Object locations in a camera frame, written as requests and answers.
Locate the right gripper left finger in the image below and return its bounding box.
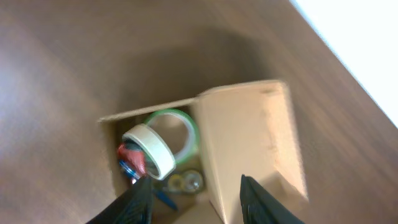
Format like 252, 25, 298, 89
87, 177, 153, 224

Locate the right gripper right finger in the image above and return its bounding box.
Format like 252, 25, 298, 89
239, 174, 303, 224

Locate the blue pen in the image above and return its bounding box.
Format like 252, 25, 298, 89
119, 160, 178, 211

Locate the orange utility knife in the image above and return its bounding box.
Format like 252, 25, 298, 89
116, 143, 146, 177

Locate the yellow black correction tape dispenser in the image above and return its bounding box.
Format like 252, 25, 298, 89
167, 170, 205, 194

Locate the green tape roll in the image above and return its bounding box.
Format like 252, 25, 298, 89
144, 109, 200, 165

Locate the beige masking tape roll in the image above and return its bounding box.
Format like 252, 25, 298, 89
122, 124, 176, 180

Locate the brown cardboard box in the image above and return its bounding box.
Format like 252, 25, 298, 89
99, 80, 308, 223

